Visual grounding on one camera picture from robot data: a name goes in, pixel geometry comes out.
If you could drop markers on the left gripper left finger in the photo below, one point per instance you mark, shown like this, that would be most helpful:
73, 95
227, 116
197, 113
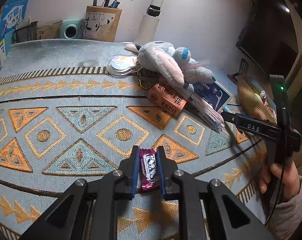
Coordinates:
130, 168

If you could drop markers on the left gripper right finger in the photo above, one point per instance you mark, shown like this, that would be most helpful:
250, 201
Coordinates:
170, 190

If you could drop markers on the purple candy wrapper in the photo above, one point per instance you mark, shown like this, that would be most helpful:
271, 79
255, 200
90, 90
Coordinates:
149, 176

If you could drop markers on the right hand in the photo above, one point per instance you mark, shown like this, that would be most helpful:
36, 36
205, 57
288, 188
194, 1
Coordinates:
290, 179

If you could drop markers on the orange medicine box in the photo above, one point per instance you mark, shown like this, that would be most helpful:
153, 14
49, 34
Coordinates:
167, 98

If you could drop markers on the blue cotton swab box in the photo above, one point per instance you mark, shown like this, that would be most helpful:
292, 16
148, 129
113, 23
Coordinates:
214, 93

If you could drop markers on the black phone stand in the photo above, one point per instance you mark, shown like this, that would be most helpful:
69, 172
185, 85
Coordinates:
243, 69

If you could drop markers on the blue patterned table mat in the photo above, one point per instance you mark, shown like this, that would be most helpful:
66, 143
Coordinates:
61, 121

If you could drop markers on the grey bunny plush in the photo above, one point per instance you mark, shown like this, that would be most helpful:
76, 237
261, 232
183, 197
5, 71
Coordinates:
175, 64

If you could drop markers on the clear plastic cup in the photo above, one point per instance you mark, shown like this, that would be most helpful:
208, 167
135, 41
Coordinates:
90, 57

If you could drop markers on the white desk lamp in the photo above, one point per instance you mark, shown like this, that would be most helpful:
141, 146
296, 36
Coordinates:
149, 23

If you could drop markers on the brown pen holder box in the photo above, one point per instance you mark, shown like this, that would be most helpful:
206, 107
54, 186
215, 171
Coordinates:
101, 23

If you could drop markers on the teal mini printer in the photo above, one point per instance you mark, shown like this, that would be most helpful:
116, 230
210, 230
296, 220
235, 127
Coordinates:
72, 29

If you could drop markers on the glass container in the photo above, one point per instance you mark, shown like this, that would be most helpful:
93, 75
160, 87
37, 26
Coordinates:
49, 30

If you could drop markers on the black mesh basket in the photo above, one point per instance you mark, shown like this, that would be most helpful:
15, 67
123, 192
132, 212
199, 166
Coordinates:
27, 33

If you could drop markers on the blue book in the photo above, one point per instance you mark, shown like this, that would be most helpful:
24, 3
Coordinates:
13, 14

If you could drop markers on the round keychain mirror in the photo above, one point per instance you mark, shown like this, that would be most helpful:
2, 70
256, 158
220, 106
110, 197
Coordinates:
122, 65

